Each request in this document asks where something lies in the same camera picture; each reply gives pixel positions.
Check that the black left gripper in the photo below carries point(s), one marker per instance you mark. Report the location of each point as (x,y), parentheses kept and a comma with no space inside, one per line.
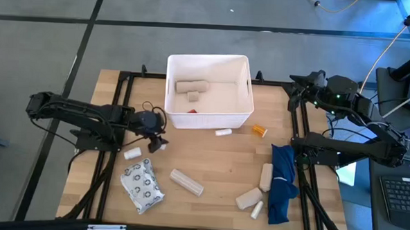
(149,121)

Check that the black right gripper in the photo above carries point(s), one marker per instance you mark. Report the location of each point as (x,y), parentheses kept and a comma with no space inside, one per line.
(319,85)

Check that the small clear packet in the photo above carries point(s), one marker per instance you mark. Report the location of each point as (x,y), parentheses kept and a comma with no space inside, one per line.
(162,147)

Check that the white pill bottle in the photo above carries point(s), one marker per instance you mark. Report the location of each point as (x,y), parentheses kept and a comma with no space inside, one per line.
(133,153)

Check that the white printed pouch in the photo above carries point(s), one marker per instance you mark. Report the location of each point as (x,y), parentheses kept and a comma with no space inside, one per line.
(141,185)

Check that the small red item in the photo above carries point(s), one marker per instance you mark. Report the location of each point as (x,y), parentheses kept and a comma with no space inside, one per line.
(192,111)

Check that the short beige bandage roll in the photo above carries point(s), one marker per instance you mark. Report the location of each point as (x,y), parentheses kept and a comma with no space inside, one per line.
(193,96)

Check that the orange pill bottle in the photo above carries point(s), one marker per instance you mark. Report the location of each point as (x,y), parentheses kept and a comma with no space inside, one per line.
(259,131)

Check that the small white gauze roll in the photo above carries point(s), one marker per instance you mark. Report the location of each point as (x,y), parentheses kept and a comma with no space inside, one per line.
(257,209)
(223,132)

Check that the long beige bandage roll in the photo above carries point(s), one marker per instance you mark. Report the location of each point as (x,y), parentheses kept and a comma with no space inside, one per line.
(191,86)

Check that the slim beige bandage roll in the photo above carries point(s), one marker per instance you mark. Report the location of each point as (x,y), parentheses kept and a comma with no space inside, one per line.
(266,177)

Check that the wide beige bandage roll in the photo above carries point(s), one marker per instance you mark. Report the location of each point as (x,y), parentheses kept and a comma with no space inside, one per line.
(249,198)

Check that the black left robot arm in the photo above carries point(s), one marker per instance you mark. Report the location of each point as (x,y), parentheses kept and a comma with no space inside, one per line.
(87,115)

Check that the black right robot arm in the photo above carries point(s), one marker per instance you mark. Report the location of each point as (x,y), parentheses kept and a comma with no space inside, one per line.
(363,149)

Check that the white perforated plastic basket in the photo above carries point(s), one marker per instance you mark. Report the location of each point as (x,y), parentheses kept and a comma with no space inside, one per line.
(223,102)

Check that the blue cloth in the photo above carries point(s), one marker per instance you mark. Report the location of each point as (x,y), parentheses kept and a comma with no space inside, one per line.
(282,180)

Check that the white paper sheet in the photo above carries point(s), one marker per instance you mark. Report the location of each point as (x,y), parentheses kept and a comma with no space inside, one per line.
(346,174)

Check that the dark grey side desk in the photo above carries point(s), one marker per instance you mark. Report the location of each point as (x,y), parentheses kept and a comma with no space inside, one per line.
(375,212)

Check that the black keyboard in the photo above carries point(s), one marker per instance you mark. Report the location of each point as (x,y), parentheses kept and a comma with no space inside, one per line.
(404,200)

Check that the black table frame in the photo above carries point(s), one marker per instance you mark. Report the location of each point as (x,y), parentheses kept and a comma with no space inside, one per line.
(147,75)

